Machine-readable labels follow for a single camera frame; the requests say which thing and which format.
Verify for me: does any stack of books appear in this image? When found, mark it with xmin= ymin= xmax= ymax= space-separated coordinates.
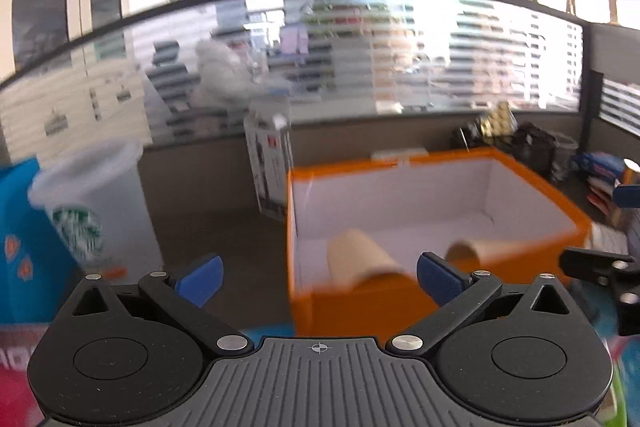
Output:
xmin=570 ymin=152 xmax=639 ymax=230

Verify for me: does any black mesh desk organizer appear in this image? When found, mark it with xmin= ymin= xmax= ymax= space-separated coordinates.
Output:
xmin=451 ymin=100 xmax=582 ymax=183

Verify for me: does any orange storage box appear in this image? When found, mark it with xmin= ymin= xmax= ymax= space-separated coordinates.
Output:
xmin=286 ymin=148 xmax=591 ymax=340

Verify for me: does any white Starbucks cup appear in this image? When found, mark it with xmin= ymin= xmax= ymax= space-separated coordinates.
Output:
xmin=28 ymin=138 xmax=163 ymax=284

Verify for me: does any blue printed bag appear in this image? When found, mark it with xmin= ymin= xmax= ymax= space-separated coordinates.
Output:
xmin=0 ymin=158 xmax=79 ymax=325

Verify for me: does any tall white carton box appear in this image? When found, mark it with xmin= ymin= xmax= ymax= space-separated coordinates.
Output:
xmin=244 ymin=98 xmax=293 ymax=221

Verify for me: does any glass office partition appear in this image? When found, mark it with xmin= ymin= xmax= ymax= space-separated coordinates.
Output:
xmin=1 ymin=0 xmax=589 ymax=162

